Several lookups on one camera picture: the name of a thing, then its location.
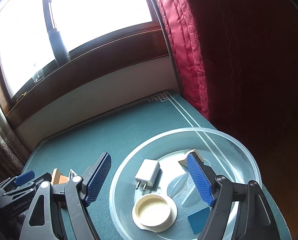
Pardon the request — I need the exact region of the orange wood block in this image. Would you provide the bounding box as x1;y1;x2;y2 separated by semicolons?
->
58;175;68;184

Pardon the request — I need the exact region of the blue wedge block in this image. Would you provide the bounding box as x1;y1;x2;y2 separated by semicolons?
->
188;207;210;235

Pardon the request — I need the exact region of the zebra striped triangle block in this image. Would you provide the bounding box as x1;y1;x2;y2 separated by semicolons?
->
178;149;204;173

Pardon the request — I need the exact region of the white USB wall charger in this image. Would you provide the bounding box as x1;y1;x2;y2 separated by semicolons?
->
134;159;160;191

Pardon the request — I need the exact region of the cream round plastic cup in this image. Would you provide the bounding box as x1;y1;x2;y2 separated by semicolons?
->
132;193;178;233

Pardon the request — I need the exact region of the patterned grey curtain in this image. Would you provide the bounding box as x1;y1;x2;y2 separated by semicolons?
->
0;124;30;182

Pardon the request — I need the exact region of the natural wood plank block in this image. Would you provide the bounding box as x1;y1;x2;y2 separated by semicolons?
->
51;168;63;185

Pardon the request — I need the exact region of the clear plastic bowl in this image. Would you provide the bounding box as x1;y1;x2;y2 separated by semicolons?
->
109;127;262;239

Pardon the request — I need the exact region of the green table mat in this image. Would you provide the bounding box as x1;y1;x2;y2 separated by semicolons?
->
24;91;216;239

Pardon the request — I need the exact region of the small clear glass holder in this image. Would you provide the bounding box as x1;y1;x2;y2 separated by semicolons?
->
32;69;45;84

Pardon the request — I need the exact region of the black bottle on windowsill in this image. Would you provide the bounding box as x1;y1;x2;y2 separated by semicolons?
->
48;28;71;66

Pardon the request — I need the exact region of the red quilted curtain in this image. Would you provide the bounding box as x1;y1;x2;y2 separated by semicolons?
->
155;0;298;130

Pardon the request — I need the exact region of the dark wooden window frame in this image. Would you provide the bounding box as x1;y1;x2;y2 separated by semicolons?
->
0;0;168;131

